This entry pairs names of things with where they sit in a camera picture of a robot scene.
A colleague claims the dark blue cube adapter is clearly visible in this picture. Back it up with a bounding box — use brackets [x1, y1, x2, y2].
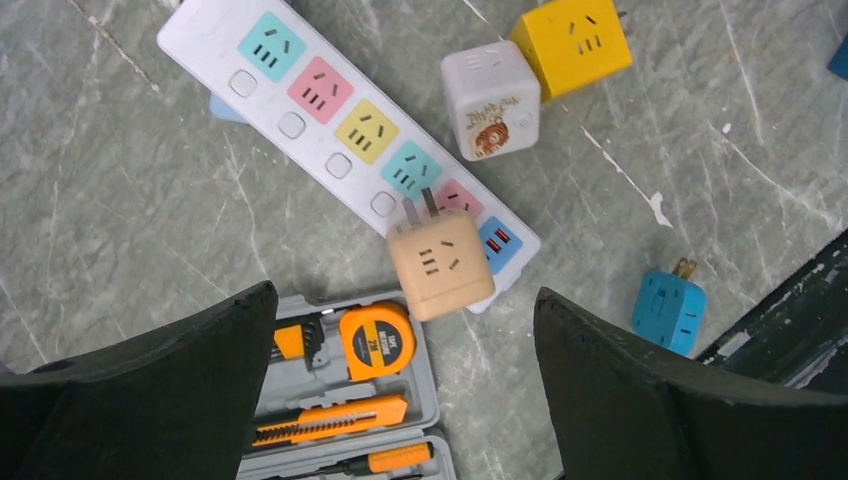
[827, 36, 848, 81]

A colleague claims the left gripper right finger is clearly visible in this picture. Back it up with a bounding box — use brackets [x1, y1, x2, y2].
[533, 287, 847, 479]

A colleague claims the grey tool case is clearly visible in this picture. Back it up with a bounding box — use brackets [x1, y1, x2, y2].
[238, 291, 456, 479]

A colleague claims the yellow cube adapter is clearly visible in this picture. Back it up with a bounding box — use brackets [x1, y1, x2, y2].
[509, 0, 632, 103]

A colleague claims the white power strip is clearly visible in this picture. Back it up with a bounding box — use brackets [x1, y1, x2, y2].
[157, 1, 541, 313]

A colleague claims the orange cube adapter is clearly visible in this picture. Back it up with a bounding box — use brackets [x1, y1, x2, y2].
[386, 188, 496, 322]

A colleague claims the light blue power strip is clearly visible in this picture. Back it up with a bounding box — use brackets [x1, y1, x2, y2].
[208, 93, 248, 124]

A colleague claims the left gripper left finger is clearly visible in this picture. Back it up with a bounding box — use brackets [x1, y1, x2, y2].
[1, 281, 279, 479]

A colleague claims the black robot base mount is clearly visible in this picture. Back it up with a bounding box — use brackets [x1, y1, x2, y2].
[697, 233, 847, 394]

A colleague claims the white and blue cube adapter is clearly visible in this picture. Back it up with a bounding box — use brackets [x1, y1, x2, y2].
[440, 40, 541, 162]

